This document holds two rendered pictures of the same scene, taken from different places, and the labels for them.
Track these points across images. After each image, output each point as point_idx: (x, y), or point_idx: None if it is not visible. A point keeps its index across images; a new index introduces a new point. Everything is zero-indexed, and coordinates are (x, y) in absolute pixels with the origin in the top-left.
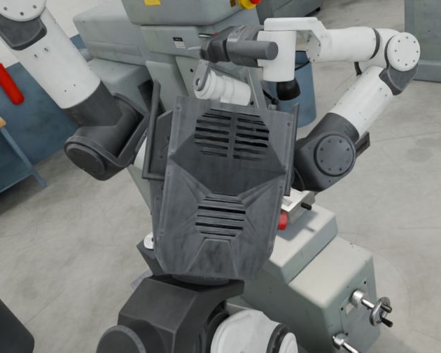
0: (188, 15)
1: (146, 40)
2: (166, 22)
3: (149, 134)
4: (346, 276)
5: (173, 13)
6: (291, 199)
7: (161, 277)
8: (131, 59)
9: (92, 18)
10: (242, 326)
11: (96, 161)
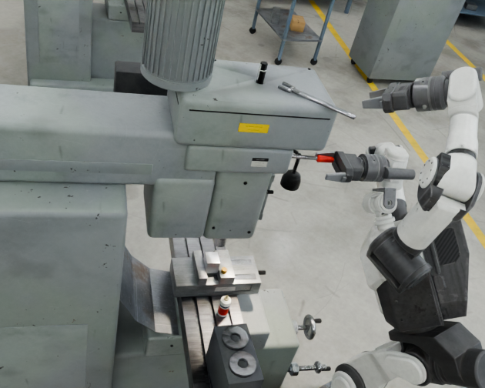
0: (302, 143)
1: (192, 160)
2: (260, 146)
3: (433, 245)
4: (287, 315)
5: (281, 141)
6: (250, 272)
7: (427, 334)
8: (113, 178)
9: (30, 128)
10: None
11: (426, 275)
